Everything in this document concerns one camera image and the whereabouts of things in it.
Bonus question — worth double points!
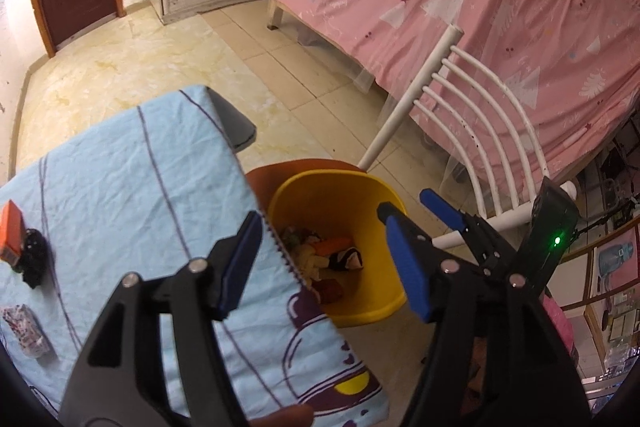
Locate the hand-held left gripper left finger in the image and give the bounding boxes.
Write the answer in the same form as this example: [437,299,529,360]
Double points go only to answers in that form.
[59,211,264,427]

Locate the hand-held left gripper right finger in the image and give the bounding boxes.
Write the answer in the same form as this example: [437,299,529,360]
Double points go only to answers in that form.
[386,214,594,427]

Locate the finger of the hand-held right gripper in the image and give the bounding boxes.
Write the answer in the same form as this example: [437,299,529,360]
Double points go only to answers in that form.
[419,188,482,234]
[377,201,407,222]

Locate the black and pink sock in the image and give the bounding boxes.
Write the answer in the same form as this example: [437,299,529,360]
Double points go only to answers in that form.
[327,247,364,273]

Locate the yellow plastic bin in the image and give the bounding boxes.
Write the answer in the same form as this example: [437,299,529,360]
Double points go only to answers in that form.
[267,171,409,328]

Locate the toys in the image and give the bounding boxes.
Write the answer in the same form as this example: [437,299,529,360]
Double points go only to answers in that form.
[292,244,331,288]

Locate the long orange box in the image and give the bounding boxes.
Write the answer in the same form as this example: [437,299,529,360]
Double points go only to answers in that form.
[315,237,351,256]

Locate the red cartoon plastic bag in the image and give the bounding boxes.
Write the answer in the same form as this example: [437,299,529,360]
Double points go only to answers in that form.
[312,279,346,306]

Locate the person's left hand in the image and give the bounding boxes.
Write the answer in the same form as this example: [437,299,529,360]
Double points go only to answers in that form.
[248,403,315,427]

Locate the pink printed box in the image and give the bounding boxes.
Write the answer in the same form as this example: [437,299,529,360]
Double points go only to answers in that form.
[592,227,640,299]

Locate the brown plastic bucket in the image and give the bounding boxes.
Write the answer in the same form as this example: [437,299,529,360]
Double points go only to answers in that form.
[245,158,369,214]

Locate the pink cloth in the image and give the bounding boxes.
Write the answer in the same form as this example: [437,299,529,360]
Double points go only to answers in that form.
[542,297,576,373]

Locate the light blue striped sheet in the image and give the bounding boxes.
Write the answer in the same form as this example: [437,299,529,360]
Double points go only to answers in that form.
[0,84,391,423]

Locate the white slatted chair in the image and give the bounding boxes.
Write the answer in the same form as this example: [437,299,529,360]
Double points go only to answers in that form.
[357,24,579,254]

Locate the grey table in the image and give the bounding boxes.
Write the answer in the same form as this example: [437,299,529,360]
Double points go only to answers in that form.
[207,87,257,153]

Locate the black fuzzy cloth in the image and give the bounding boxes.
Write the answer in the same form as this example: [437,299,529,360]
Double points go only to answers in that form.
[20,229,50,291]

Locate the clear printed plastic packet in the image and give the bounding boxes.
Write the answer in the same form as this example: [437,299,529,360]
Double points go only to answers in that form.
[0,304,56,362]

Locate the small orange box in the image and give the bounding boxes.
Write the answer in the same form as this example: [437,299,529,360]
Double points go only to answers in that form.
[0,200,26,266]

